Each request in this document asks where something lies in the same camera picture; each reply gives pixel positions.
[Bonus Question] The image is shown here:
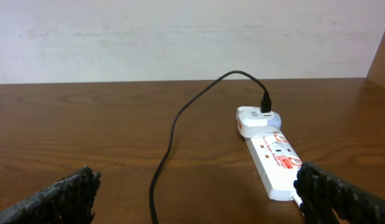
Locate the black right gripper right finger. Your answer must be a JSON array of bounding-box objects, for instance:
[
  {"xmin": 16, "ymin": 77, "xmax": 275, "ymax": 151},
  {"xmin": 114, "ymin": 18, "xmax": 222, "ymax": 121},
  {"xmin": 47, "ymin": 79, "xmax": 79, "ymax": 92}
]
[{"xmin": 293, "ymin": 162, "xmax": 385, "ymax": 224}]

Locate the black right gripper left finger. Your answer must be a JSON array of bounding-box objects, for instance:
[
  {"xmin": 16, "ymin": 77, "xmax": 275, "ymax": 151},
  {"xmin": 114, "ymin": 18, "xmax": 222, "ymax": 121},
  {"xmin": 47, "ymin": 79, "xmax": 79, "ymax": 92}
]
[{"xmin": 0, "ymin": 166, "xmax": 102, "ymax": 224}]

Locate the black USB charging cable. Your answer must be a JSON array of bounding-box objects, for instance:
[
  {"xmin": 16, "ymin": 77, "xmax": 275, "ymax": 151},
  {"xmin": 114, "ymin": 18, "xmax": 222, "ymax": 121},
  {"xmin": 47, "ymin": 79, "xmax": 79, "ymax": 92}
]
[{"xmin": 148, "ymin": 70, "xmax": 273, "ymax": 224}]

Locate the white power strip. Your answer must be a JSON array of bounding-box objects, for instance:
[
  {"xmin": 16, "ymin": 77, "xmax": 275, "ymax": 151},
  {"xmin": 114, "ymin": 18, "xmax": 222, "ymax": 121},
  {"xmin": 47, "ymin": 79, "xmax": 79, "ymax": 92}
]
[{"xmin": 245, "ymin": 131, "xmax": 303, "ymax": 203}]

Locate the white power strip cord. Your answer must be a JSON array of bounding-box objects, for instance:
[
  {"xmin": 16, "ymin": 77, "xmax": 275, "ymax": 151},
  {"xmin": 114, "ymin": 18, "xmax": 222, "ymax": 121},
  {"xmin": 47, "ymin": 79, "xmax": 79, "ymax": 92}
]
[{"xmin": 290, "ymin": 193, "xmax": 305, "ymax": 215}]

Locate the white USB wall charger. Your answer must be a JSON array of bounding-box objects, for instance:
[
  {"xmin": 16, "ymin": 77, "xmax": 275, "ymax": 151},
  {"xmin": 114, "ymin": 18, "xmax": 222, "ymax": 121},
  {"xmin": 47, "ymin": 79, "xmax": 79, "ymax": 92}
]
[{"xmin": 235, "ymin": 106, "xmax": 282, "ymax": 139}]

